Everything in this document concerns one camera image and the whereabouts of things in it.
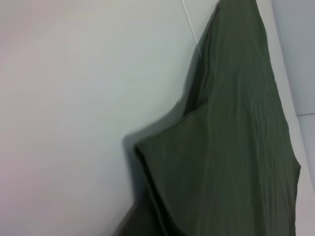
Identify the dark green t-shirt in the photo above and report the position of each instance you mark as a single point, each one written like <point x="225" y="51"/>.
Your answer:
<point x="233" y="147"/>

